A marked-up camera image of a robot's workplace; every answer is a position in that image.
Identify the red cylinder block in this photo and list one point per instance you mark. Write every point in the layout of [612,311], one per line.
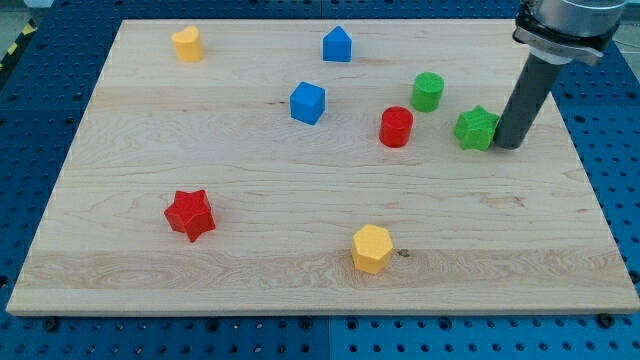
[396,126]

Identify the green cylinder block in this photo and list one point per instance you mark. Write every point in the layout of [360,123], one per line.
[427,91]

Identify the green star block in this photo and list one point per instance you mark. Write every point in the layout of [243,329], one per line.
[475,128]

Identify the red star block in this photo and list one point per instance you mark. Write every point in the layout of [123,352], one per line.
[191,214]

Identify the yellow hexagon block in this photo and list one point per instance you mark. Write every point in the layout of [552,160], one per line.
[372,249]

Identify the light wooden board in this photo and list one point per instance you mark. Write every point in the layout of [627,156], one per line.
[474,233]

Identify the blue cube block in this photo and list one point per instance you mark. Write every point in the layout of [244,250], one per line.
[307,103]

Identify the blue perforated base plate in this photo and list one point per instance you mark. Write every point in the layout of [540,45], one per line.
[41,106]

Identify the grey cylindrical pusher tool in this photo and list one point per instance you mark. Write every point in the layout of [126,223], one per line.
[529,94]

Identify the blue house-shaped block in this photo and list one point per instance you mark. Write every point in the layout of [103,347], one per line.
[337,46]

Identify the yellow heart block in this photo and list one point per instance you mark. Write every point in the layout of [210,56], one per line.
[187,44]

